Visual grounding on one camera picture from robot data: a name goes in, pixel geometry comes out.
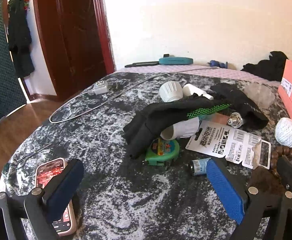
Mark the clear flower-shaped plastic container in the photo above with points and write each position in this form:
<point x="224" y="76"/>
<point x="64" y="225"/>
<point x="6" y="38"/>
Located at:
<point x="261" y="95"/>

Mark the white charger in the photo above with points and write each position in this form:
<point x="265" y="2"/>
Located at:
<point x="102" y="88"/>

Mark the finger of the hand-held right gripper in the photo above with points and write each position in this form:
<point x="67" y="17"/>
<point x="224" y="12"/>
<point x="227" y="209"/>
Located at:
<point x="290" y="172"/>

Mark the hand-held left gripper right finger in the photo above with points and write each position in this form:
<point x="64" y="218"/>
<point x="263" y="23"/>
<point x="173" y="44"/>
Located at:
<point x="223" y="187"/>

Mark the blue battery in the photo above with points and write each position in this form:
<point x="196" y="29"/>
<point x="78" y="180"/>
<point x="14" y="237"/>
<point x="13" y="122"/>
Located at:
<point x="198" y="166"/>

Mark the dark red wooden door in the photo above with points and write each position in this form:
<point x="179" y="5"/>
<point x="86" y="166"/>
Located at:
<point x="73" y="30"/>

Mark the grey marbled blanket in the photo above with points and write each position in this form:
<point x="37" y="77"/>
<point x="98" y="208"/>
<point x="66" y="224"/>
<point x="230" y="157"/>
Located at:
<point x="126" y="192"/>

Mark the blue toy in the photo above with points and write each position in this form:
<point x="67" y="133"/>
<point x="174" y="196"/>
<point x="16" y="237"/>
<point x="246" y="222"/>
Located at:
<point x="217" y="63"/>

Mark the white battery packaging card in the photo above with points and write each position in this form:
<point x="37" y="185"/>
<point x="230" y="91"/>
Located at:
<point x="226" y="140"/>

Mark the white twine ball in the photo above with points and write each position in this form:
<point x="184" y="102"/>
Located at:
<point x="287" y="132"/>

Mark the small white bottle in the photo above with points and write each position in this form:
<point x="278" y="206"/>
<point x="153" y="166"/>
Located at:
<point x="193" y="90"/>

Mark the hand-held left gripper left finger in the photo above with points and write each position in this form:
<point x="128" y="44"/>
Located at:
<point x="63" y="190"/>

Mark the green tape measure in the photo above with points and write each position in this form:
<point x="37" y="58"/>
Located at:
<point x="162" y="150"/>

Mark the hanging black coat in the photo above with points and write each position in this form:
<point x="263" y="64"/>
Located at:
<point x="19" y="35"/>

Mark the pink checked sheet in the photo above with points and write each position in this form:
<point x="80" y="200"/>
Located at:
<point x="176" y="70"/>

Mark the teal case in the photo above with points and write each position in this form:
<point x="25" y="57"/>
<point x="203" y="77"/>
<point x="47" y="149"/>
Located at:
<point x="176" y="60"/>

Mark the black glove with green mesh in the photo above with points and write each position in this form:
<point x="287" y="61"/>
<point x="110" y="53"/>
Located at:
<point x="161" y="115"/>

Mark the flat black object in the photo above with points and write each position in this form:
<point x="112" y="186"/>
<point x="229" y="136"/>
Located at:
<point x="141" y="64"/>

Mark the smartphone in pink case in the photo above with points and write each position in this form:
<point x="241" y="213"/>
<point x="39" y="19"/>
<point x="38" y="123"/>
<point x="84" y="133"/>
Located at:
<point x="48" y="173"/>

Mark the white bulb housing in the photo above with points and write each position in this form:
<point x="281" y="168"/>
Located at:
<point x="169" y="91"/>

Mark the pile of black clothes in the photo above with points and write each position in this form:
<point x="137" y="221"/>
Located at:
<point x="268" y="66"/>

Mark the white ribbed cup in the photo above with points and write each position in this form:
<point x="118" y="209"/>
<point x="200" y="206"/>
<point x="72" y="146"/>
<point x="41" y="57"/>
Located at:
<point x="183" y="128"/>

